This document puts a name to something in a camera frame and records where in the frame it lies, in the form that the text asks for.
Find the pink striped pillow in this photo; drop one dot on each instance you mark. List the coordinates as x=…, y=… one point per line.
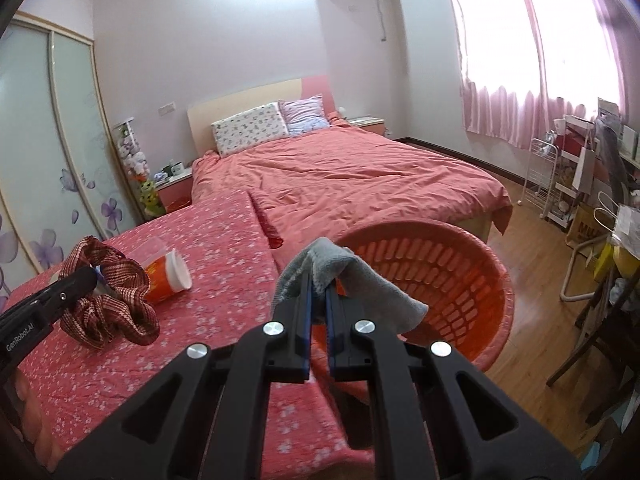
x=306, y=115

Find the white shelf cart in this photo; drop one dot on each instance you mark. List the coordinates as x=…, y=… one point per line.
x=567, y=190

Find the beige wooden headboard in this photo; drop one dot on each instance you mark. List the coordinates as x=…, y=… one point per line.
x=240, y=97

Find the white and green mug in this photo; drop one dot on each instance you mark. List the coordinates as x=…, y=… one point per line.
x=176, y=169

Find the red floral blanket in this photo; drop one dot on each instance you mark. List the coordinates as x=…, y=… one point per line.
x=225, y=270

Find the orange and white paper cup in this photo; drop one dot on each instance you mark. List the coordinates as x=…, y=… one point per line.
x=167, y=280

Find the dark wooden chair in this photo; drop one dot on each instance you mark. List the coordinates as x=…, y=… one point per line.
x=600, y=330

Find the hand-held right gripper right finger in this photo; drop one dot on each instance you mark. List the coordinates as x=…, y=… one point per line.
x=330, y=332

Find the white cardboard box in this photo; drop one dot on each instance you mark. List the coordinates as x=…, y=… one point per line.
x=609, y=110

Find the bed with red duvet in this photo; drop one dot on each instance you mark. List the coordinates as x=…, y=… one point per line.
x=350, y=175

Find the white wall socket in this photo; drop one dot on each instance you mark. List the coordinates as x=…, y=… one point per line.
x=167, y=108

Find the white metal tube frame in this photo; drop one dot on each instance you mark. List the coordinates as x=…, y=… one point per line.
x=570, y=270

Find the brown paper bag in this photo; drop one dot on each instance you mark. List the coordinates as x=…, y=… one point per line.
x=582, y=232

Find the frosted glass floral wardrobe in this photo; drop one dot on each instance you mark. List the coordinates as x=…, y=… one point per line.
x=50, y=135

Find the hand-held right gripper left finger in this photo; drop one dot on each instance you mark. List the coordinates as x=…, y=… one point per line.
x=308, y=320

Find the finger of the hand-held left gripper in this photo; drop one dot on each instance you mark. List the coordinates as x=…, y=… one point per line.
x=75, y=285

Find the brown patterned fabric scrunchie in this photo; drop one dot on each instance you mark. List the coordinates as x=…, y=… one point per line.
x=120, y=320

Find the white floral pillow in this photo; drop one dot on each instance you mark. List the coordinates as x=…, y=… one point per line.
x=250, y=127

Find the clear plastic cup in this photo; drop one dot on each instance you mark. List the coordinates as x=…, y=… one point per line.
x=150, y=251

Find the pink curtain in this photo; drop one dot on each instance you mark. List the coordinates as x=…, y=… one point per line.
x=500, y=95

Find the orange plastic basket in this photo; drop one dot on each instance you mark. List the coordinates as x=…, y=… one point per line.
x=450, y=270

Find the grey cloth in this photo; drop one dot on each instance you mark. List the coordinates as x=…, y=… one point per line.
x=360, y=280

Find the pink bedside table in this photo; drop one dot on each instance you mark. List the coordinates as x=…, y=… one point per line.
x=175, y=192
x=367, y=125

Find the plush toy display tube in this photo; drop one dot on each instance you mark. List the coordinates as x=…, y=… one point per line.
x=137, y=165

